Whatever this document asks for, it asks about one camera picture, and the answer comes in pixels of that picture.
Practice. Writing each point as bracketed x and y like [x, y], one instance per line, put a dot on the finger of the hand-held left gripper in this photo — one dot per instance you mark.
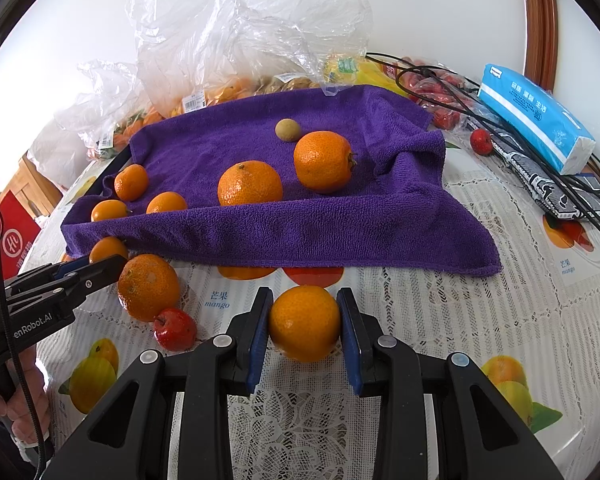
[72, 266]
[97, 272]

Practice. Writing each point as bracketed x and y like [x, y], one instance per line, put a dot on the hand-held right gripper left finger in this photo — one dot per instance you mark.
[260, 340]

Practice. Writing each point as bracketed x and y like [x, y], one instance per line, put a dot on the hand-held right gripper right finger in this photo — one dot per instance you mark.
[350, 345]

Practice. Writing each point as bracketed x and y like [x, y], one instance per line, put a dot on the small tangerine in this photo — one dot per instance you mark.
[131, 181]
[111, 210]
[108, 249]
[166, 203]

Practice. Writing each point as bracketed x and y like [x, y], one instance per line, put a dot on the smooth round orange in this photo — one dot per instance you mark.
[305, 322]

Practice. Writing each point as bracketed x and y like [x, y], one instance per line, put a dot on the dimpled medium tangerine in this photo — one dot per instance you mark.
[250, 182]

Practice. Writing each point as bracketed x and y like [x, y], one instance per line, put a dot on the bag of red fruits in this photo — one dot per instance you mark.
[430, 90]

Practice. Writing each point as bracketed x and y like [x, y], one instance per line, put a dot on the person's left hand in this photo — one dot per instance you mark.
[32, 410]

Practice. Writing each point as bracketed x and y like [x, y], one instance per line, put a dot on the large pale-spotted tangerine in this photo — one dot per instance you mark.
[147, 286]

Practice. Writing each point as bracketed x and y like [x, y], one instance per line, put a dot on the red box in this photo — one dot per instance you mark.
[17, 240]

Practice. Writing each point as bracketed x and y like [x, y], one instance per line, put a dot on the fruit printed lace tablecloth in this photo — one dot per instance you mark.
[430, 320]

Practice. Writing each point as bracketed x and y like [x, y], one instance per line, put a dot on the small red fruit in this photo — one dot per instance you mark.
[175, 328]
[481, 141]

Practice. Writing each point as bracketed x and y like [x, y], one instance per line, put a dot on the wooden furniture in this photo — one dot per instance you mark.
[40, 180]

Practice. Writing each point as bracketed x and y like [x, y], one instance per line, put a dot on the white plastic bag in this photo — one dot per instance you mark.
[60, 155]

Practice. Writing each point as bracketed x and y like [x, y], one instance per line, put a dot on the purple towel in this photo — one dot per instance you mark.
[330, 230]

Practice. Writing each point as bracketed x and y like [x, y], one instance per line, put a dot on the clear bag of leafy oranges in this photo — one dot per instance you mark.
[125, 120]

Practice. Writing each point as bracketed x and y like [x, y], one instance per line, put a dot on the large orange with stem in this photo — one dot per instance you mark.
[325, 160]

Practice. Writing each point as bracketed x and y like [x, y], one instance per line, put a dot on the longan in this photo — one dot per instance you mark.
[287, 129]

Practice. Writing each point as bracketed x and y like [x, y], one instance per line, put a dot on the clear bag of kumquats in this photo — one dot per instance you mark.
[220, 60]

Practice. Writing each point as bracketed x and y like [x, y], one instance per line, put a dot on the black white patterned pouch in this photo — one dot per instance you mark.
[545, 185]

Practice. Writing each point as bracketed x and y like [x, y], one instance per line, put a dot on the clear bag of longans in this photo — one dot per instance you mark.
[290, 83]

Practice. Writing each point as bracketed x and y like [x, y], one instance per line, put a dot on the yellow fruit bag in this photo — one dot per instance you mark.
[350, 67]

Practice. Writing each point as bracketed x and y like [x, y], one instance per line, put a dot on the blue tissue pack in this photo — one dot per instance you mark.
[530, 115]

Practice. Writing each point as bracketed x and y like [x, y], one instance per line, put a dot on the brown wooden door frame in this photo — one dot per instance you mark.
[540, 20]

